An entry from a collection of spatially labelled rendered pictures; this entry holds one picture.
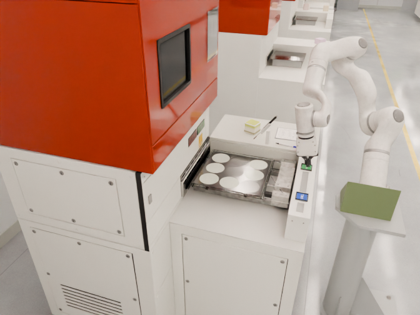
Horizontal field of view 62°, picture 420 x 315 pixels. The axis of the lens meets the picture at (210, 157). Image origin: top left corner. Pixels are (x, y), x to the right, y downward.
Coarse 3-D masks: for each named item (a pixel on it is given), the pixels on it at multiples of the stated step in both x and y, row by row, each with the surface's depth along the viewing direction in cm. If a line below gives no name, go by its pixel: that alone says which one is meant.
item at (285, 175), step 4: (280, 168) 196; (284, 168) 196; (288, 168) 196; (292, 168) 196; (280, 172) 192; (284, 172) 192; (288, 172) 192; (292, 172) 192; (280, 176) 189; (284, 176) 189; (288, 176) 189; (292, 176) 189; (280, 180) 186; (284, 180) 186; (288, 180) 186; (292, 180) 188; (284, 192) 176; (272, 200) 171; (272, 204) 172; (276, 204) 171; (280, 204) 171; (284, 204) 170
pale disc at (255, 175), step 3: (246, 171) 189; (249, 171) 189; (252, 171) 189; (255, 171) 189; (258, 171) 189; (246, 174) 186; (249, 174) 186; (252, 174) 186; (255, 174) 187; (258, 174) 187; (261, 174) 187; (249, 177) 184; (252, 177) 184; (255, 177) 184; (258, 177) 184; (261, 177) 184; (255, 180) 182
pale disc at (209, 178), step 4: (200, 176) 185; (204, 176) 185; (208, 176) 185; (212, 176) 185; (216, 176) 185; (200, 180) 182; (204, 180) 182; (208, 180) 182; (212, 180) 182; (216, 180) 182
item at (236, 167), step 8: (216, 152) 206; (224, 152) 206; (208, 160) 198; (232, 160) 199; (240, 160) 199; (248, 160) 199; (264, 160) 199; (224, 168) 191; (232, 168) 192; (240, 168) 192; (248, 168) 192; (224, 176) 185; (232, 176) 185; (240, 176) 185; (264, 176) 185; (208, 184) 178; (216, 184) 178; (240, 184) 179; (248, 184) 179; (256, 184) 179; (248, 192) 173; (256, 192) 173
